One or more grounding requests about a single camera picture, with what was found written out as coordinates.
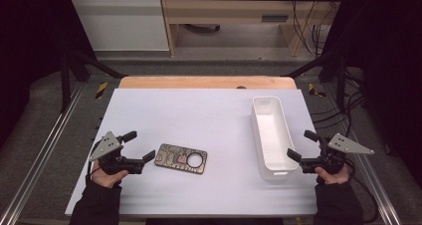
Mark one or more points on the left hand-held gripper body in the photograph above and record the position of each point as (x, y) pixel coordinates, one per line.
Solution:
(111, 160)

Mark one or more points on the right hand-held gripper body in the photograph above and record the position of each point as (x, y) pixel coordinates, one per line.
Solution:
(331, 160)

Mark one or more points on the patterned phone case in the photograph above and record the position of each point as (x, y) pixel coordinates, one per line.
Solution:
(172, 155)

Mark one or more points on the white plastic bin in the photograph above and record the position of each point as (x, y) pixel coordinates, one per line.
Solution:
(273, 135)

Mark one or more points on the person's right hand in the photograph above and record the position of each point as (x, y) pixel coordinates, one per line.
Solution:
(335, 179)

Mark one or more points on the person's left hand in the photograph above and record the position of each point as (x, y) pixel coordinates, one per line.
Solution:
(106, 179)

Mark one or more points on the yellow black tape marker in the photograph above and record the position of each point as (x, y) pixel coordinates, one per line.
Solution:
(101, 90)
(313, 90)

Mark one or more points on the white table mat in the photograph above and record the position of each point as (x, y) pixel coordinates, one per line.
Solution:
(199, 118)

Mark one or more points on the wooden table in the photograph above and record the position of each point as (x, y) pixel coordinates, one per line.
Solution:
(199, 82)

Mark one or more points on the white cabinet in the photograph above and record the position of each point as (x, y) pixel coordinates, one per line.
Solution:
(122, 26)

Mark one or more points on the black curtain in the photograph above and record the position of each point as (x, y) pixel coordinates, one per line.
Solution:
(388, 52)
(30, 36)

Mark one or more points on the grey desk label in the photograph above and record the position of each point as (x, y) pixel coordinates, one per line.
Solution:
(274, 18)

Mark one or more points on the light wooden desk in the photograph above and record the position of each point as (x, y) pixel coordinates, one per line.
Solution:
(229, 11)

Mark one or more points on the aluminium rail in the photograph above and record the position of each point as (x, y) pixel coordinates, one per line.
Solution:
(43, 145)
(375, 181)

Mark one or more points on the black frame strut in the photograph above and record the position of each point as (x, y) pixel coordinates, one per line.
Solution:
(96, 64)
(312, 64)

